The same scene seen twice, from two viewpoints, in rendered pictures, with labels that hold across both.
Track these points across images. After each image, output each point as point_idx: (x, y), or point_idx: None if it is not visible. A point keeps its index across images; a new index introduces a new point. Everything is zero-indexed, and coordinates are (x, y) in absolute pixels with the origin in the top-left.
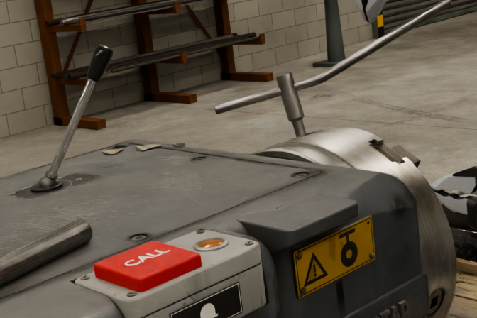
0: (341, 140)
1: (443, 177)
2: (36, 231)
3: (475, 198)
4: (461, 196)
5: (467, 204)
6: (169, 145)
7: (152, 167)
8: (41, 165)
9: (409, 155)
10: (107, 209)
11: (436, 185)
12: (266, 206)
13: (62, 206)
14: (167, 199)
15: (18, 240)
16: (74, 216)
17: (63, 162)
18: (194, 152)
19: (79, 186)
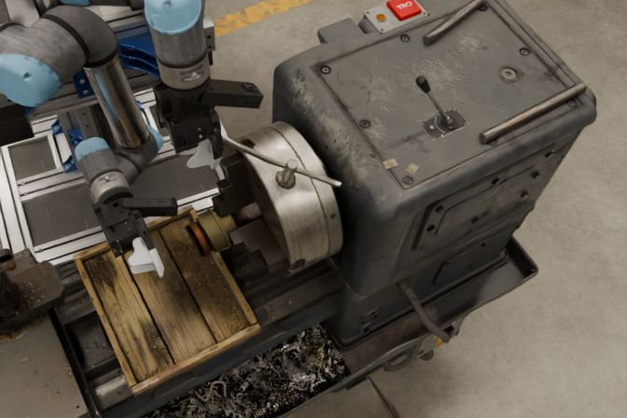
0: (271, 148)
1: (158, 257)
2: (446, 63)
3: (171, 202)
4: (143, 270)
5: (175, 206)
6: (377, 163)
7: (392, 122)
8: (456, 168)
9: (224, 161)
10: (416, 73)
11: (161, 264)
12: (352, 41)
13: (438, 89)
14: (389, 71)
15: (452, 58)
16: (431, 73)
17: (442, 167)
18: (365, 138)
19: (431, 114)
